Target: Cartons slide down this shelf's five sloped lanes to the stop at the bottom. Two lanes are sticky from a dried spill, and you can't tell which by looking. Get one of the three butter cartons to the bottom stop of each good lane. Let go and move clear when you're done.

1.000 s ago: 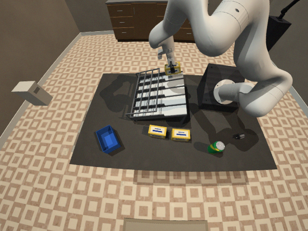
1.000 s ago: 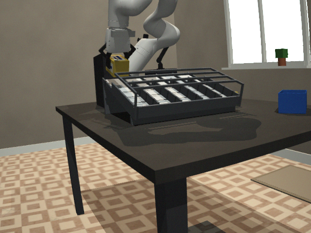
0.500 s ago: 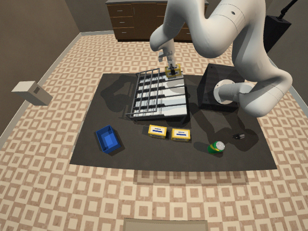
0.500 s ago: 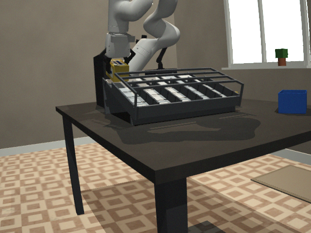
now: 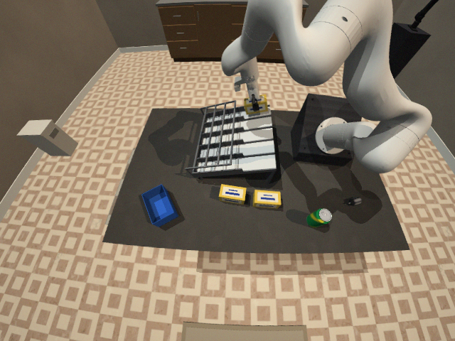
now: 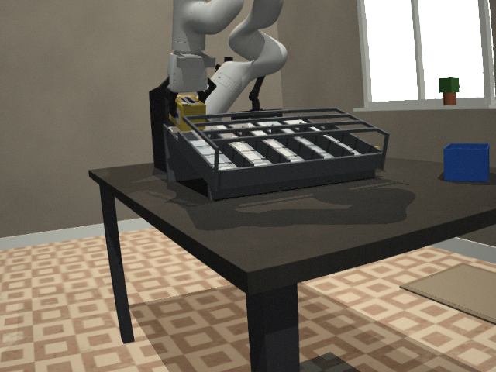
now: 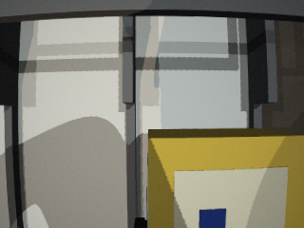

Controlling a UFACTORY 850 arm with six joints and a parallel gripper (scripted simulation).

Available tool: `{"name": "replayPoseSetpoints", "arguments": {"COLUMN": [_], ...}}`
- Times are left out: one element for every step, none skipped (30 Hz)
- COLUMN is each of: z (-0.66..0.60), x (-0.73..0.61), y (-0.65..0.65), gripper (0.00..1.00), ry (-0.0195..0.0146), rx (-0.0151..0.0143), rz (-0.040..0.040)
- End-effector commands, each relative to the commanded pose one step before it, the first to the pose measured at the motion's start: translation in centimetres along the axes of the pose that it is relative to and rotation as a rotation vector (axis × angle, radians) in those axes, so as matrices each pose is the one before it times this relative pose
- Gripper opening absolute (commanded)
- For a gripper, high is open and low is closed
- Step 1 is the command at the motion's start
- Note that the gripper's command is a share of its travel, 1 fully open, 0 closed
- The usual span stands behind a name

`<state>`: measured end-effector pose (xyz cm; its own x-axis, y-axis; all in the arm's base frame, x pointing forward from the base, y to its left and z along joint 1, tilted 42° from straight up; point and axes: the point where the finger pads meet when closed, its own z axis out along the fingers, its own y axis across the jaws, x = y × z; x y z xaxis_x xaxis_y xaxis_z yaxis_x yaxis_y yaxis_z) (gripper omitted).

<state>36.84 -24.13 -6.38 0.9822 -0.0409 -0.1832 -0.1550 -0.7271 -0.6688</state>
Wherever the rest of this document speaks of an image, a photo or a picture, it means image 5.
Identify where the yellow butter carton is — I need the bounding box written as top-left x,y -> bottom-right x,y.
244,94 -> 268,114
253,190 -> 281,209
219,184 -> 246,205

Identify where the green drink can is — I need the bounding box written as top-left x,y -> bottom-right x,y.
306,208 -> 332,228

